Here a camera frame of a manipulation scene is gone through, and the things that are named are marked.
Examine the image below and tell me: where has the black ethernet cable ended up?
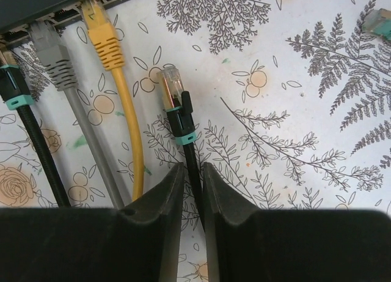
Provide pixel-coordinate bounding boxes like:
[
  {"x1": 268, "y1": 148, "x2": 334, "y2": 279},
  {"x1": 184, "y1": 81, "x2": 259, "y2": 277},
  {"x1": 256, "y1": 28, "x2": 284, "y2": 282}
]
[{"x1": 0, "y1": 43, "x2": 73, "y2": 208}]

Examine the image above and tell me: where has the black network switch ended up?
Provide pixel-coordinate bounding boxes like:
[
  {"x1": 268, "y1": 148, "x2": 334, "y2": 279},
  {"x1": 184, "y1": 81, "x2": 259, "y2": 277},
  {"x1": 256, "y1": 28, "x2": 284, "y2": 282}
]
[{"x1": 1, "y1": 0, "x2": 128, "y2": 47}]

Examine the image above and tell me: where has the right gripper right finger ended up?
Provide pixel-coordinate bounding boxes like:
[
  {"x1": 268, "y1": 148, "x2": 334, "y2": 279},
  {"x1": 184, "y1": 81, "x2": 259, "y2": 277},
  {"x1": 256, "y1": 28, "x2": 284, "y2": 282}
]
[{"x1": 203, "y1": 163, "x2": 390, "y2": 281}]

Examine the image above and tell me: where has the grey ethernet cable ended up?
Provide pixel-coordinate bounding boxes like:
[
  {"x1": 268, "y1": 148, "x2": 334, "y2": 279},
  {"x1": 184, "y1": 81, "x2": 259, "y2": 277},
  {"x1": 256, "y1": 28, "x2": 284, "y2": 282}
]
[{"x1": 27, "y1": 20, "x2": 126, "y2": 209}]

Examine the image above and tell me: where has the black braided cable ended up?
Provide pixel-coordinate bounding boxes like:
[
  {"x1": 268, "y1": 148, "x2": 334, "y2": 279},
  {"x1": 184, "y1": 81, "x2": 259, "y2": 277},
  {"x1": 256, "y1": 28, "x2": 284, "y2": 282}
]
[{"x1": 157, "y1": 65, "x2": 205, "y2": 231}]

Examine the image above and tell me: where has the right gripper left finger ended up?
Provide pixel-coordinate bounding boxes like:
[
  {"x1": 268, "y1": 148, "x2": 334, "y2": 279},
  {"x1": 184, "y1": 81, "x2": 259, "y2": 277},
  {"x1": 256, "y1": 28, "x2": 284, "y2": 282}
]
[{"x1": 1, "y1": 163, "x2": 185, "y2": 281}]

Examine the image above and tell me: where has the yellow ethernet cable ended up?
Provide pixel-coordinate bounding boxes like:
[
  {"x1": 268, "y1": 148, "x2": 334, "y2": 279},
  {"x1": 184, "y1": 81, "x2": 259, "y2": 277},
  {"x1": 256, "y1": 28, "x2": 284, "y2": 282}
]
[{"x1": 79, "y1": 0, "x2": 145, "y2": 202}]

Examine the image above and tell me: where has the floral tablecloth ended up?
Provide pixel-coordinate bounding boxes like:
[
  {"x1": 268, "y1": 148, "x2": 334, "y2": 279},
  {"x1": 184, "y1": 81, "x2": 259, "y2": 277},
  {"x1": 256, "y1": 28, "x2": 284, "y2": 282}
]
[{"x1": 1, "y1": 0, "x2": 390, "y2": 281}]

